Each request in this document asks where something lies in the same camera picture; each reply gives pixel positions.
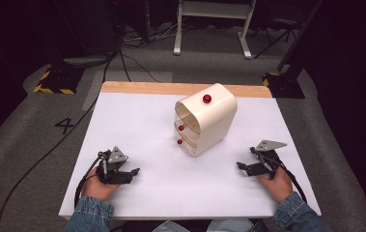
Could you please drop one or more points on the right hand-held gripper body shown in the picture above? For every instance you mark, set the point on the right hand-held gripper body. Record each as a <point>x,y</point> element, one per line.
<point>269,157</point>

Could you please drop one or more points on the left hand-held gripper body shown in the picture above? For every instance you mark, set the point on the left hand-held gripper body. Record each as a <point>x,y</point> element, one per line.
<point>114,157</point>

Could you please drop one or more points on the person's left hand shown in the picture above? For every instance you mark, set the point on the person's left hand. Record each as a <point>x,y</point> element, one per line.
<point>97,189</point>

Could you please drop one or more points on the person's right hand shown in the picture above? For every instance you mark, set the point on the person's right hand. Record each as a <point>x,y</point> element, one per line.
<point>277,187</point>

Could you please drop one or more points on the white table cover sheet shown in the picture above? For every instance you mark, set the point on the white table cover sheet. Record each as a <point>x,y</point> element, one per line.
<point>145,135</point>

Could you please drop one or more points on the cream drawer cabinet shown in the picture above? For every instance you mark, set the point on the cream drawer cabinet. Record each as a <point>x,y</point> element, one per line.
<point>214,119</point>

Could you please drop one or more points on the cream drawer with red knob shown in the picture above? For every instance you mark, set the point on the cream drawer with red knob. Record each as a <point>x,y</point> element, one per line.
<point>187,129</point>
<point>187,145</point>

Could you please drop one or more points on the black yellow striped stand base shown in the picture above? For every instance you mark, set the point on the black yellow striped stand base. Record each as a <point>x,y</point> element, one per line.
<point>283,85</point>
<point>58,82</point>

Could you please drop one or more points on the red ball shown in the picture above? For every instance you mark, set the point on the red ball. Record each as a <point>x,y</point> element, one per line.
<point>207,98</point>

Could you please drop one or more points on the black tripod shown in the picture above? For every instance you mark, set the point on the black tripod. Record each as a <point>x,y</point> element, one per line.
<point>277,32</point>

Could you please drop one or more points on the black slanted stand post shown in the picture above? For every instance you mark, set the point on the black slanted stand post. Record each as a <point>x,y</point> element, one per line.
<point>299,35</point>

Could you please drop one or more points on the white metal desk frame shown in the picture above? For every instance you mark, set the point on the white metal desk frame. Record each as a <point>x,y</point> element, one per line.
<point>214,9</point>

